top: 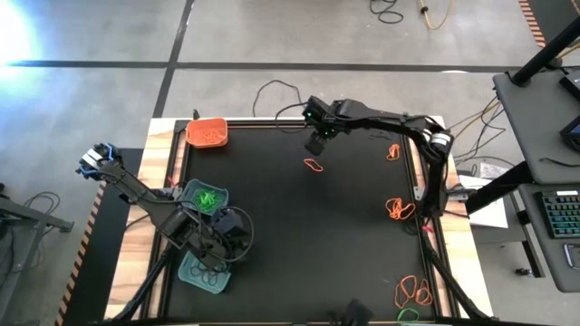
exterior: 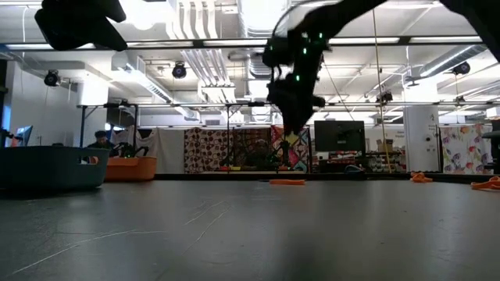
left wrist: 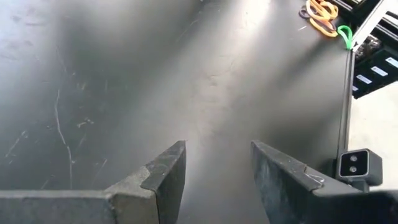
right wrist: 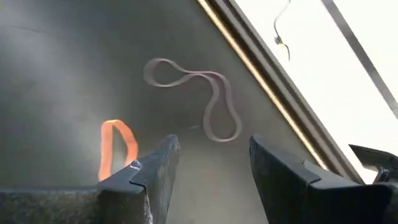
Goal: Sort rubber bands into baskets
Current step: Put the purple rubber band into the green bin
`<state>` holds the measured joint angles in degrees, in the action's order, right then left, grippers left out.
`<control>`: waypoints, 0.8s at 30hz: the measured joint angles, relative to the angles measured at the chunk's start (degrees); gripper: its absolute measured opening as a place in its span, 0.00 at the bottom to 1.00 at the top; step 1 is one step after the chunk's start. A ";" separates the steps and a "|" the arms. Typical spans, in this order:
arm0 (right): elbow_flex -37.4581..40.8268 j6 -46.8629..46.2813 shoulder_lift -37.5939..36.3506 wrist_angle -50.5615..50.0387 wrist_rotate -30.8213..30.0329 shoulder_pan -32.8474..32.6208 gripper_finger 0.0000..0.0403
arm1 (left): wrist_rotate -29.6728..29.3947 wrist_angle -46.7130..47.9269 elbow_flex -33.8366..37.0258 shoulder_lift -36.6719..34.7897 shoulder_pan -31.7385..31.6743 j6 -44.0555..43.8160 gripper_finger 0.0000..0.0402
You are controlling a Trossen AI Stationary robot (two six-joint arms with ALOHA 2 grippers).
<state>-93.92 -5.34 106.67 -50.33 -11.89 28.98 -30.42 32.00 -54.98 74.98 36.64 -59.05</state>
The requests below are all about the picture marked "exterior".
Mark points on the orange plastic basket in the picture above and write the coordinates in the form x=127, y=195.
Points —
x=131, y=169

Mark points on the person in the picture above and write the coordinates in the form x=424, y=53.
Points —
x=101, y=142
x=261, y=154

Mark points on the laptop screen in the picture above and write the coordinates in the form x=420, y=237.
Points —
x=25, y=134

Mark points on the black ceiling spotlight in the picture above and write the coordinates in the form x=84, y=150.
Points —
x=461, y=68
x=51, y=78
x=179, y=71

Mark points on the black table mat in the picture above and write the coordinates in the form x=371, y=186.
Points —
x=273, y=234

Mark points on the brown circle-patterned cloth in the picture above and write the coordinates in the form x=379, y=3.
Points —
x=203, y=150

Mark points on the white pillar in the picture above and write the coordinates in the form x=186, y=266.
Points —
x=421, y=136

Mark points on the floral curtain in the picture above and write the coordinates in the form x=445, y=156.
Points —
x=465, y=148

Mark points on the black monitor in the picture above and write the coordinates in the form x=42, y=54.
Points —
x=340, y=136

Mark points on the orange rubber band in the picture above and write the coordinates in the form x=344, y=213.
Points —
x=421, y=178
x=488, y=184
x=287, y=182

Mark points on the cardboard box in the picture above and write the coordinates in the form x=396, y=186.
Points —
x=384, y=145

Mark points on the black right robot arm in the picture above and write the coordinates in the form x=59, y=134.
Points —
x=343, y=15

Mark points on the white cloth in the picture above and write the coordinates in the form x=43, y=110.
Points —
x=172, y=152

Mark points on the colourful geometric cloth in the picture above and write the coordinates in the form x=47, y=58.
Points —
x=302, y=152

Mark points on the blue-grey plastic basket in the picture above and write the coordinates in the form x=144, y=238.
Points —
x=47, y=168

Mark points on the blue round object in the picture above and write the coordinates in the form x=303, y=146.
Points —
x=353, y=169

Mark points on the thin yellowish pole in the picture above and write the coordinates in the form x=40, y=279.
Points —
x=381, y=97

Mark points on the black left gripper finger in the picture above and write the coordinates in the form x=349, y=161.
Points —
x=103, y=43
x=109, y=34

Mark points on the cluttered low shelf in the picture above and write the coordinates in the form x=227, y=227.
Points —
x=340, y=160

